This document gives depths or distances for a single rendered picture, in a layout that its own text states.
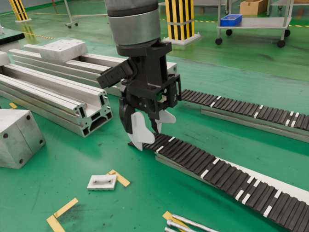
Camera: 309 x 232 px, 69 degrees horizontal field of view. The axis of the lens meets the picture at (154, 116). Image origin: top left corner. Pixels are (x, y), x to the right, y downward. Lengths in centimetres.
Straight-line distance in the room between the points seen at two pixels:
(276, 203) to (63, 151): 43
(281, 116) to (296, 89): 20
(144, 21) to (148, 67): 7
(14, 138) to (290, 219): 51
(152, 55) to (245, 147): 27
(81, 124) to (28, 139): 12
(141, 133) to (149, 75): 12
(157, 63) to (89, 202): 26
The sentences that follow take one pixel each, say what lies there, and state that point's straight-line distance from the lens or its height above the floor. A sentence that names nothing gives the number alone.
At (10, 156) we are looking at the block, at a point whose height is 82.
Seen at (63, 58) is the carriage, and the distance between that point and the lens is 88.
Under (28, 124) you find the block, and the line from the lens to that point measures 58.
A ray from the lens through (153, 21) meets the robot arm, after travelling 34.
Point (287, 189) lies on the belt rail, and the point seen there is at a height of 81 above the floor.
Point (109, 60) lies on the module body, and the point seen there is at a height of 86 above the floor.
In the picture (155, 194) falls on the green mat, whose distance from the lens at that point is 41.
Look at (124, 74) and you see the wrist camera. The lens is 39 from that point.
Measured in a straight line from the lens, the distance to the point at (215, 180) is 38.
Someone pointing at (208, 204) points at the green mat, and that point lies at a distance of 40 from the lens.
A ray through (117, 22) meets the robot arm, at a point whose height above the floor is 105.
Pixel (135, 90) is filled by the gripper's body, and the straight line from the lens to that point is 37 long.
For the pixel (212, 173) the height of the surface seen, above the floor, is 82.
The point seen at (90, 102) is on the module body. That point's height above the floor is 83.
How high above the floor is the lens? 110
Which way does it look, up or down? 33 degrees down
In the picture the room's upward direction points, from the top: 9 degrees counter-clockwise
